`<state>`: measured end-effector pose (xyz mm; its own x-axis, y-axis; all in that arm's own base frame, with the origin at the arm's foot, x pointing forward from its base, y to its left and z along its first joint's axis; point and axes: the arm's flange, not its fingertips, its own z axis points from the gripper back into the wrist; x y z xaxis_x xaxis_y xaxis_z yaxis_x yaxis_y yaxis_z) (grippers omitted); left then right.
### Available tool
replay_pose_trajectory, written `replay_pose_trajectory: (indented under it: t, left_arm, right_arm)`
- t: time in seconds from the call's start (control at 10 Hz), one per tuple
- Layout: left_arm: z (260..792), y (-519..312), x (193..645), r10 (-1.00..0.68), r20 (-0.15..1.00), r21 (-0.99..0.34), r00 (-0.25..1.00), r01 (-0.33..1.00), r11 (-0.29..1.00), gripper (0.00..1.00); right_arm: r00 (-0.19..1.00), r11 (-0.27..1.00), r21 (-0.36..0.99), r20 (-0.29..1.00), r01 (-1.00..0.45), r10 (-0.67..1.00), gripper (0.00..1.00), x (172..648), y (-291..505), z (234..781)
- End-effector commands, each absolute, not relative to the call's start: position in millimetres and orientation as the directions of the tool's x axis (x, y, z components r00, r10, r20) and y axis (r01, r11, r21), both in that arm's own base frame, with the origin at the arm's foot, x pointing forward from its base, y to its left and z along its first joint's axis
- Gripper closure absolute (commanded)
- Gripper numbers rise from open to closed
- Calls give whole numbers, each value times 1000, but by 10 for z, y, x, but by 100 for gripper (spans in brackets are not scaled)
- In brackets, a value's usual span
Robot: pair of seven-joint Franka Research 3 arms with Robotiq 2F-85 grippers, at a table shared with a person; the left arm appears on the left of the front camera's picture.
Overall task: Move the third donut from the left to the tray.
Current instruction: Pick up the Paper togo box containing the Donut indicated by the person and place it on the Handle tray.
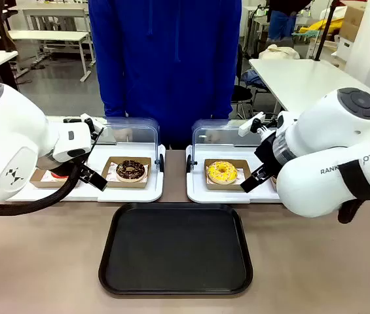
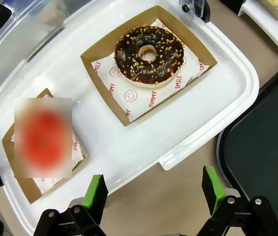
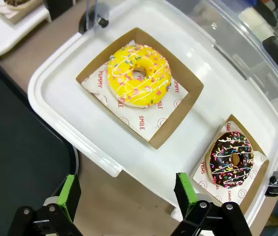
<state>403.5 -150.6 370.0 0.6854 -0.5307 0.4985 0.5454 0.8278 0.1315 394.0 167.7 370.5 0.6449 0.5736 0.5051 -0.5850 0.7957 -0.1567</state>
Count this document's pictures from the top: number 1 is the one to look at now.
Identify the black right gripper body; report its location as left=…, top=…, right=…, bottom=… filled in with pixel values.
left=253, top=133, right=286, bottom=171

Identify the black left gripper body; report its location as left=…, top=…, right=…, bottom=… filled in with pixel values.
left=37, top=153, right=89, bottom=180

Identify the red glazed donut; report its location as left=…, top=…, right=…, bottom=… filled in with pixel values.
left=48, top=170, right=69, bottom=182

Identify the yellow sprinkled donut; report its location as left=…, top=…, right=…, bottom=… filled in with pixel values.
left=206, top=160, right=239, bottom=184

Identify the white display tray base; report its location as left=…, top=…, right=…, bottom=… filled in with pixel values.
left=185, top=144, right=284, bottom=204
left=7, top=143, right=166, bottom=203

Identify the chocolate sprinkled donut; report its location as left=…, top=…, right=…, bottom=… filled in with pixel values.
left=115, top=159, right=149, bottom=183

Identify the black serving tray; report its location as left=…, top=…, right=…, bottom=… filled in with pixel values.
left=98, top=202, right=254, bottom=298

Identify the person's right hand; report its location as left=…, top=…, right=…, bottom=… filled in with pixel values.
left=111, top=126, right=134, bottom=144

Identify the person's left hand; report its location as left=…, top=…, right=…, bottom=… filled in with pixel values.
left=203, top=128, right=225, bottom=144

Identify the clear plastic display lid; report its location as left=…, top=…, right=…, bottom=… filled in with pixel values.
left=192, top=118, right=264, bottom=147
left=96, top=116, right=162, bottom=147

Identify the black office chair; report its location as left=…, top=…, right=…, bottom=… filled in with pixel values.
left=231, top=43, right=255, bottom=119

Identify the blue cloth on chair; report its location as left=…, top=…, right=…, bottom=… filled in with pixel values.
left=240, top=71, right=266, bottom=90

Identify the large white table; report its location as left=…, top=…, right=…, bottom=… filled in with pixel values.
left=248, top=58, right=370, bottom=116

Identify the beige cloth bag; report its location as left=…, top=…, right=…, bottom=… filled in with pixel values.
left=257, top=43, right=301, bottom=61

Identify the white storage box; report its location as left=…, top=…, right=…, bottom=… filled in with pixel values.
left=331, top=35, right=353, bottom=68

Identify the black stand pole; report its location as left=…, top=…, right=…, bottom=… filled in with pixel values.
left=313, top=0, right=340, bottom=62

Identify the background person in jeans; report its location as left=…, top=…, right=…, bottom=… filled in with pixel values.
left=266, top=0, right=313, bottom=42

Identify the white bench table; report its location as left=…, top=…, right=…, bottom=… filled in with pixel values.
left=7, top=29, right=94, bottom=82

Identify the person in blue hoodie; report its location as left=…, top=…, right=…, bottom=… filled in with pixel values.
left=87, top=0, right=243, bottom=150

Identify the yellow fabric pile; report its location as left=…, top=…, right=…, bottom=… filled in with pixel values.
left=308, top=17, right=346, bottom=36

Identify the brown cardboard box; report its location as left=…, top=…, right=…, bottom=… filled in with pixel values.
left=339, top=4, right=366, bottom=43

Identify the white background desk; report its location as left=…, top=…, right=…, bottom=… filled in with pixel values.
left=9, top=2, right=90, bottom=32

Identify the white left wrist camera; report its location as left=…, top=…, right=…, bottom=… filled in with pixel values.
left=52, top=113, right=105, bottom=164

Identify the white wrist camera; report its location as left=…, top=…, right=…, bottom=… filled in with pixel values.
left=238, top=111, right=279, bottom=138
left=52, top=113, right=105, bottom=164

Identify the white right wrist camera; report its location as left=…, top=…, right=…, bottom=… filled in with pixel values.
left=238, top=111, right=279, bottom=138

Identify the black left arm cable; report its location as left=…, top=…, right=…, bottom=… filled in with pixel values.
left=0, top=162, right=86, bottom=217

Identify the black right arm cable strap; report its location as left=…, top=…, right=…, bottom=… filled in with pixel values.
left=337, top=159, right=370, bottom=225

